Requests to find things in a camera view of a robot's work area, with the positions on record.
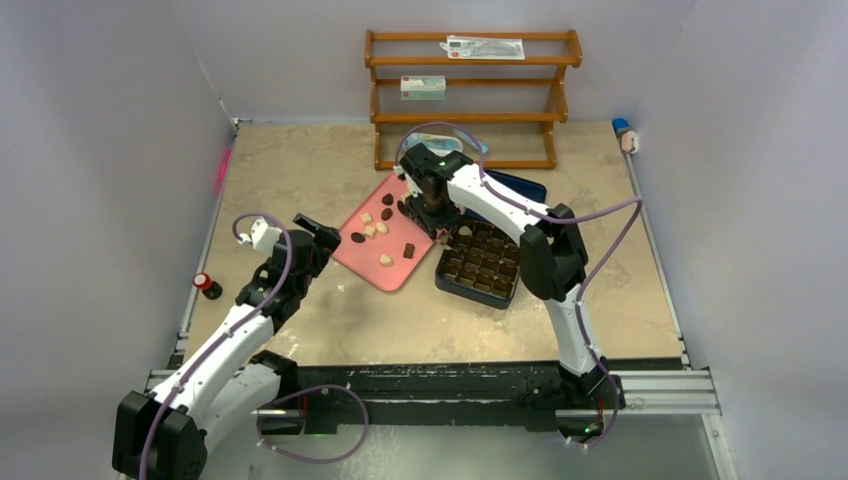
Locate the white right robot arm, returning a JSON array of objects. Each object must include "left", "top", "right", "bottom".
[{"left": 393, "top": 144, "right": 601, "bottom": 407}]

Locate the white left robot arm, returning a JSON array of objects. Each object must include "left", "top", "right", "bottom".
[{"left": 111, "top": 213, "right": 342, "bottom": 479}]

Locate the blue chocolate tin box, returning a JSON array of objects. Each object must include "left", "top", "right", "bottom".
[{"left": 435, "top": 216, "right": 520, "bottom": 310}]

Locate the light blue oval package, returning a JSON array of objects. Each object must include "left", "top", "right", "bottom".
[{"left": 402, "top": 132, "right": 464, "bottom": 156}]

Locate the dark blue tin lid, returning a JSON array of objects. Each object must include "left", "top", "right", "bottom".
[{"left": 446, "top": 166, "right": 547, "bottom": 234}]

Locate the red black button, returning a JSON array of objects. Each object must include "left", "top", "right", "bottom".
[{"left": 192, "top": 272, "right": 223, "bottom": 300}]

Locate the white green small box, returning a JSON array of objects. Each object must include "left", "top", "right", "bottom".
[{"left": 400, "top": 76, "right": 447, "bottom": 101}]

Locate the white packaged item top shelf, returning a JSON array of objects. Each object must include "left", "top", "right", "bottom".
[{"left": 439, "top": 35, "right": 525, "bottom": 61}]

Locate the wooden shelf rack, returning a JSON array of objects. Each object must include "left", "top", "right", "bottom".
[{"left": 364, "top": 29, "right": 584, "bottom": 170}]

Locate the blue white corner device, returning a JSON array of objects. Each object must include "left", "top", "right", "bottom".
[{"left": 611, "top": 118, "right": 639, "bottom": 155}]

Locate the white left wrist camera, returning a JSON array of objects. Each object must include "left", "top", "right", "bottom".
[{"left": 237, "top": 218, "right": 283, "bottom": 257}]

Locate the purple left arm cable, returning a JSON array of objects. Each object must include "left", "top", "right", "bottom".
[{"left": 139, "top": 213, "right": 369, "bottom": 480}]

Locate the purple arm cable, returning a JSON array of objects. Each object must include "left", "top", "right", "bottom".
[
  {"left": 139, "top": 213, "right": 369, "bottom": 480},
  {"left": 394, "top": 122, "right": 645, "bottom": 450}
]

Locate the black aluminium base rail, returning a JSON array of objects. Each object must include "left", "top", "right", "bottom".
[{"left": 135, "top": 360, "right": 720, "bottom": 439}]

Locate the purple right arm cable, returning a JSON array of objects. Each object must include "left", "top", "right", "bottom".
[{"left": 394, "top": 122, "right": 645, "bottom": 450}]

